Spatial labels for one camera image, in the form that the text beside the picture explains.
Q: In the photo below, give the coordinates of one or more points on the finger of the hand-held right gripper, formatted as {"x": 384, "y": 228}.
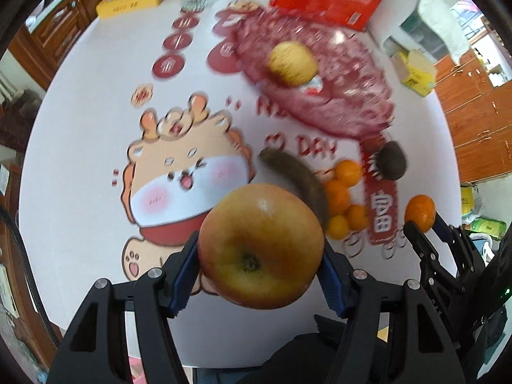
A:
{"x": 418, "y": 244}
{"x": 454, "y": 240}

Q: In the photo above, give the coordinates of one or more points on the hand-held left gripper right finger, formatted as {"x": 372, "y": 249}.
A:
{"x": 330, "y": 284}

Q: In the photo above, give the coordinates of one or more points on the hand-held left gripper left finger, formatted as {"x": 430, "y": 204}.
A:
{"x": 186, "y": 276}

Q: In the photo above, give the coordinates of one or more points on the orange mandarin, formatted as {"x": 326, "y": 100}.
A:
{"x": 337, "y": 227}
{"x": 336, "y": 196}
{"x": 357, "y": 216}
{"x": 348, "y": 172}
{"x": 420, "y": 212}

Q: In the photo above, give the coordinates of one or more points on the red-yellow apple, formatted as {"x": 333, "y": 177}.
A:
{"x": 260, "y": 240}

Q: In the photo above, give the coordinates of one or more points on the dark green avocado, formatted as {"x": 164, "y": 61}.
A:
{"x": 392, "y": 162}

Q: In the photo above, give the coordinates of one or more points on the dark overripe banana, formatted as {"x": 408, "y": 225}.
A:
{"x": 296, "y": 172}

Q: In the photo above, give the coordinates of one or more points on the red glass fruit plate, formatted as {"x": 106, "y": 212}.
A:
{"x": 340, "y": 100}

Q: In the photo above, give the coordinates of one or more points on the green package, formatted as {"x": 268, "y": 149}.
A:
{"x": 484, "y": 227}

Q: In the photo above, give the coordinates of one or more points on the yellow bag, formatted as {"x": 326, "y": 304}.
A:
{"x": 472, "y": 204}

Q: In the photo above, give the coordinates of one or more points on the wooden cabinet with doors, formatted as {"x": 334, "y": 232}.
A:
{"x": 476, "y": 128}

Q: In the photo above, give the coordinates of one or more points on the yellow tissue box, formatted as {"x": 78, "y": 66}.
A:
{"x": 418, "y": 74}

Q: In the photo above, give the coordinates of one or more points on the printed cartoon tablecloth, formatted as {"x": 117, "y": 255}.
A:
{"x": 100, "y": 128}

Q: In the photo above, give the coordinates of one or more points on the white cloth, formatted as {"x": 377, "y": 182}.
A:
{"x": 442, "y": 20}

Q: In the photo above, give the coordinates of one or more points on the yellow pear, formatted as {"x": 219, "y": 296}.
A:
{"x": 290, "y": 62}

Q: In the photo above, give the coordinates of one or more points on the white countertop appliance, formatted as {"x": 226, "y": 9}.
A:
{"x": 396, "y": 12}

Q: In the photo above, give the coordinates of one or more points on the wooden cabinet with drawers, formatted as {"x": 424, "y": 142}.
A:
{"x": 52, "y": 36}

